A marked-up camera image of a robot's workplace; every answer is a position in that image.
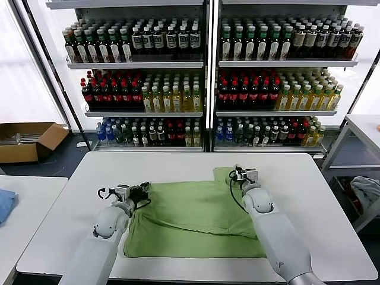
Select red cloth item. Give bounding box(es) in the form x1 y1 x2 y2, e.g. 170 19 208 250
340 177 362 210

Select green polo shirt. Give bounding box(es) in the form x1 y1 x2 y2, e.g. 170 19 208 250
123 166 268 259

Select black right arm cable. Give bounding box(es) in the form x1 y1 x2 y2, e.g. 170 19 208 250
227 170 248 212

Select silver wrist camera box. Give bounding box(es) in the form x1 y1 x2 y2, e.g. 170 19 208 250
115 183 131 200
243 168 259 185

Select white shelf upright post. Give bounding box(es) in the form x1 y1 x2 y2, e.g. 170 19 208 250
207 0 217 153

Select grey metal frame table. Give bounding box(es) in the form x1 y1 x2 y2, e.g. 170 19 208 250
319 113 380 234

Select small red-label cola bottle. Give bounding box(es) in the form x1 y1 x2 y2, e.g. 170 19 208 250
297 122 308 145
167 123 177 147
289 122 299 145
176 123 186 147

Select white-cap blue-label dark bottle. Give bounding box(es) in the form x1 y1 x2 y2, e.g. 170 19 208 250
189 25 201 56
349 26 365 59
327 24 343 59
316 24 330 59
339 25 353 59
142 26 154 56
131 26 143 56
178 25 190 56
153 26 164 56
166 26 178 56

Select beige-label dark bottle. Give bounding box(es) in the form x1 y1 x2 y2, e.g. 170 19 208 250
305 24 319 59
293 24 308 59

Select brown cardboard box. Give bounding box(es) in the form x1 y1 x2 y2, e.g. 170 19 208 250
0 122 70 164

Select green-cap dark tea bottle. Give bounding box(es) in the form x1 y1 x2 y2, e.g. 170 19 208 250
64 30 78 64
119 27 134 64
257 26 269 61
280 26 293 61
96 27 110 64
221 26 233 61
84 28 100 64
107 27 122 64
245 26 257 61
268 26 281 61
74 28 88 64
233 26 245 61

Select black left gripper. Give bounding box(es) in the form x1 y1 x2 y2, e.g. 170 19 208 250
128 181 151 208

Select red-cap cola bottle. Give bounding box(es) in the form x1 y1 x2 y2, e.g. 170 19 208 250
92 81 103 109
102 81 113 109
270 80 281 109
218 80 229 109
81 78 94 109
239 80 250 109
132 81 144 109
259 80 271 109
112 81 124 109
249 80 260 109
122 81 133 109
229 80 240 109

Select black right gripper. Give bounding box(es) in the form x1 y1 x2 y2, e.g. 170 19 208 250
233 163 246 182

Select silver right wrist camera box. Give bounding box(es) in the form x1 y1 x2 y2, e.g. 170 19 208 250
243 168 259 185

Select crumpled light blue cloth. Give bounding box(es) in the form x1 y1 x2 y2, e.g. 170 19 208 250
349 175 380 215

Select blue folded cloth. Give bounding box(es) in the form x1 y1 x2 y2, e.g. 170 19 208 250
0 189 19 228

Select white side table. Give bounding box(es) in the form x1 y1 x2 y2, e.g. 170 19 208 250
0 175 69 285

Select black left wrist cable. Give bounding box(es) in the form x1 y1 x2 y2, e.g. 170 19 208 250
97 187 118 201

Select grey metal parts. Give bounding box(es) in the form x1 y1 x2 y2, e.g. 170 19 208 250
0 132 41 147

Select white drinks shelf unit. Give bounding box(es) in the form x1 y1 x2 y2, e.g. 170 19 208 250
213 0 362 154
45 0 210 153

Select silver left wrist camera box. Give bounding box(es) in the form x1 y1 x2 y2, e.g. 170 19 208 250
115 183 131 200

